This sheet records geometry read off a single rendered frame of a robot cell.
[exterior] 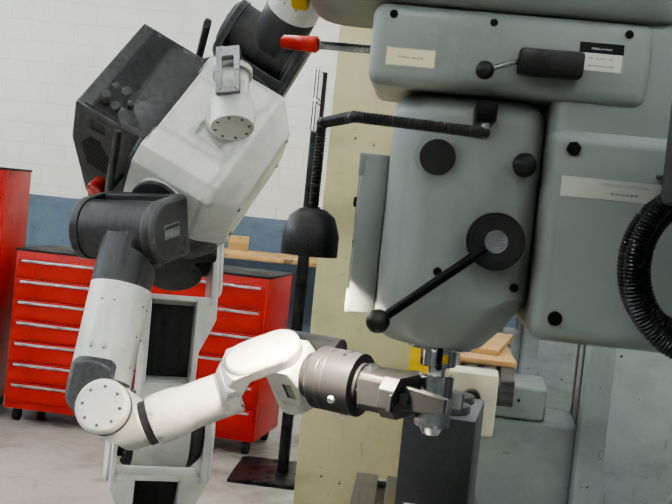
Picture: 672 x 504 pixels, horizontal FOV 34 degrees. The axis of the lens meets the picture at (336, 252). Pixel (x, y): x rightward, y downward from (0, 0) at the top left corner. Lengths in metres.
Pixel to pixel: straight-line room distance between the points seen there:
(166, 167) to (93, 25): 9.38
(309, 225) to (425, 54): 0.25
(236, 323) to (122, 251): 4.43
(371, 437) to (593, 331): 1.95
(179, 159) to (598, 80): 0.68
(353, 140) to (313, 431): 0.86
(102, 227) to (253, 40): 0.44
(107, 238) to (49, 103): 9.48
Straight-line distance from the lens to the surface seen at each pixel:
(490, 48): 1.33
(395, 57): 1.33
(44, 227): 11.07
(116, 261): 1.61
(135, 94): 1.76
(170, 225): 1.64
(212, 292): 2.04
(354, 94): 3.18
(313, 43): 1.55
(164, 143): 1.71
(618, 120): 1.35
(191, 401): 1.55
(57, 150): 11.04
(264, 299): 5.98
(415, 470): 1.83
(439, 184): 1.34
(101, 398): 1.55
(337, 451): 3.25
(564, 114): 1.34
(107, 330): 1.59
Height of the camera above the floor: 1.49
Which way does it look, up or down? 3 degrees down
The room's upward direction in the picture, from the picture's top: 6 degrees clockwise
